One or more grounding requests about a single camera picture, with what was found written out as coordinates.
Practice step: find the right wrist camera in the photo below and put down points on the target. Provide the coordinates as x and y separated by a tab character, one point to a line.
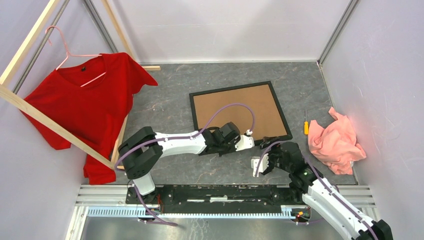
257	167

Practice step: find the yellow handled screwdriver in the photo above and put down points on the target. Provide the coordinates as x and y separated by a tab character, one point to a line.
306	123

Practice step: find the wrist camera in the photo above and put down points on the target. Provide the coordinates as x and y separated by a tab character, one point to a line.
257	167
245	142

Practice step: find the pink clothes hanger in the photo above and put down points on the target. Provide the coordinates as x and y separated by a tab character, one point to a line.
69	54

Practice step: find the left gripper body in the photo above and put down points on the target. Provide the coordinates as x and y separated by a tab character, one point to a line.
226	147

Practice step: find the pink cloth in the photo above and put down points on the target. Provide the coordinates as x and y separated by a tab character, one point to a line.
336	145

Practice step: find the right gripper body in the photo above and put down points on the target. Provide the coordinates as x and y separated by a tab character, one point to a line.
275	160

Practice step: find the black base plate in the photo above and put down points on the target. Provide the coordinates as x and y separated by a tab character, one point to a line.
225	199

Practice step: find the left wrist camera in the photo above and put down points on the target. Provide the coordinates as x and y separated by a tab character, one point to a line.
245	142

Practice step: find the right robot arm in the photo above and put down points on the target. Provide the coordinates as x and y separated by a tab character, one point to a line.
309	186

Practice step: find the wooden rack frame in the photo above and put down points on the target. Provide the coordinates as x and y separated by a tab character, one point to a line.
31	141

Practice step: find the black picture frame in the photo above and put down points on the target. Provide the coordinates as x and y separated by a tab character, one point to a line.
253	106

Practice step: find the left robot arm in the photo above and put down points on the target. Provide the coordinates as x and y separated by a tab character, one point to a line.
141	151

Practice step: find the red t-shirt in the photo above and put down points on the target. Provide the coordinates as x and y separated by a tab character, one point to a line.
94	113

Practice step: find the white cable duct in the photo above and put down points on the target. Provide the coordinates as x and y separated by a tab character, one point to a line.
140	212

